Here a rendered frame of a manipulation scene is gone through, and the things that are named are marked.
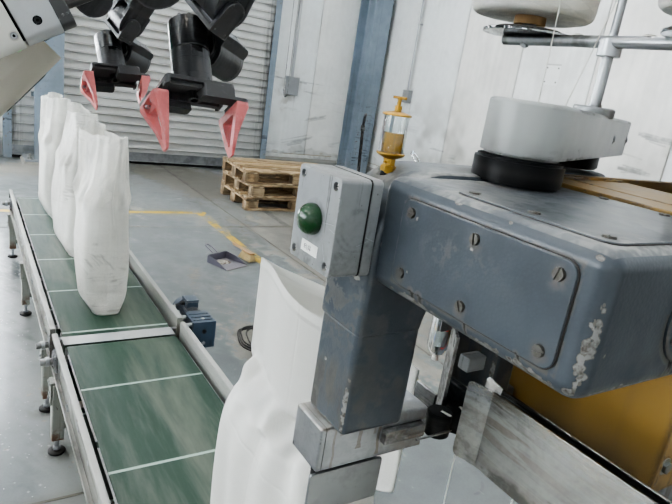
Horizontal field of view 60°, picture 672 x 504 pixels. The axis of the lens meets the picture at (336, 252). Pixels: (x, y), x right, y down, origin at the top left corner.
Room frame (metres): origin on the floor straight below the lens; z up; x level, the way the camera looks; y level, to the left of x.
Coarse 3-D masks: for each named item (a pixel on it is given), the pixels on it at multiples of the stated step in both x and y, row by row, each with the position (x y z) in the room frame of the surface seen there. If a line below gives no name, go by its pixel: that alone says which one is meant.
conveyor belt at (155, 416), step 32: (96, 352) 1.83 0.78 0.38; (128, 352) 1.86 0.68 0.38; (160, 352) 1.90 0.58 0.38; (96, 384) 1.63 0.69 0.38; (128, 384) 1.66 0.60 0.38; (160, 384) 1.69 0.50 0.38; (192, 384) 1.72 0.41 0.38; (96, 416) 1.46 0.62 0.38; (128, 416) 1.49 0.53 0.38; (160, 416) 1.51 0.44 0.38; (192, 416) 1.53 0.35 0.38; (96, 448) 1.43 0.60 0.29; (128, 448) 1.34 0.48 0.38; (160, 448) 1.36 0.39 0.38; (192, 448) 1.38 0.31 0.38; (128, 480) 1.22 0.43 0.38; (160, 480) 1.24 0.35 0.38; (192, 480) 1.26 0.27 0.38
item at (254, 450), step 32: (288, 288) 1.06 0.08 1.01; (320, 288) 1.01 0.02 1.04; (256, 320) 1.11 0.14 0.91; (288, 320) 0.93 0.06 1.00; (320, 320) 0.85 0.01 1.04; (256, 352) 1.09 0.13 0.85; (288, 352) 0.91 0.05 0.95; (256, 384) 1.00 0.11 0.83; (288, 384) 0.90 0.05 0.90; (224, 416) 1.00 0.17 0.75; (256, 416) 0.91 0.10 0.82; (288, 416) 0.89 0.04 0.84; (224, 448) 0.97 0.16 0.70; (256, 448) 0.87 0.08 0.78; (288, 448) 0.83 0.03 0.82; (224, 480) 0.95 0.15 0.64; (256, 480) 0.83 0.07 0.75; (288, 480) 0.79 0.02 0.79; (384, 480) 0.74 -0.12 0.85
